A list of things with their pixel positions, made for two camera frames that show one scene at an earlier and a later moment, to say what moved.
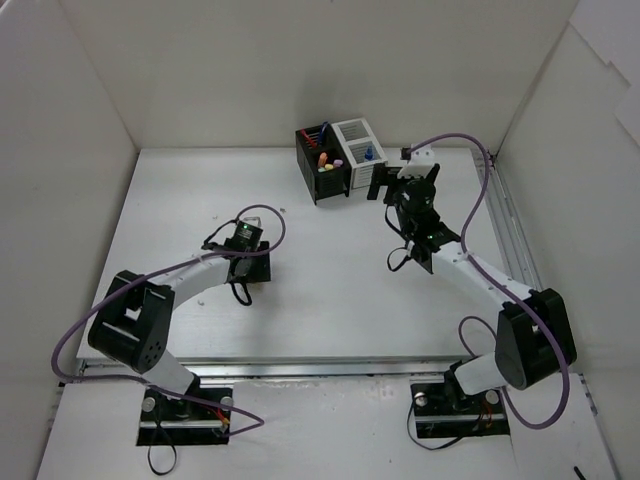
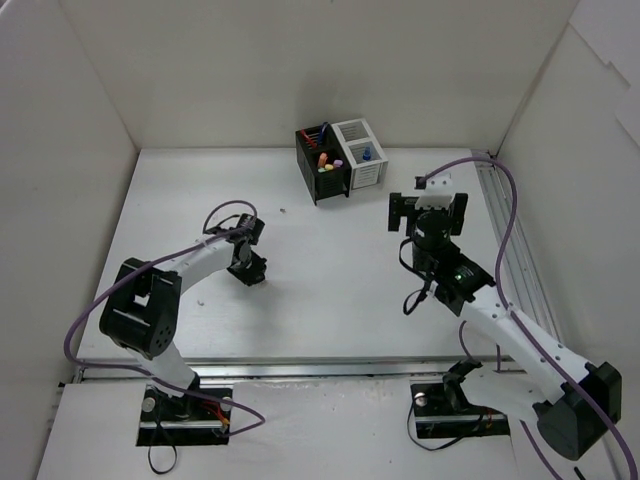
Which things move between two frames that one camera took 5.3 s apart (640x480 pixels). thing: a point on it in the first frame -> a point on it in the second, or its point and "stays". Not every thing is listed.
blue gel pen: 323,127 stays
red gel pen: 310,140 stays
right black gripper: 392,183 -> 396,212
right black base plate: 437,415 stays
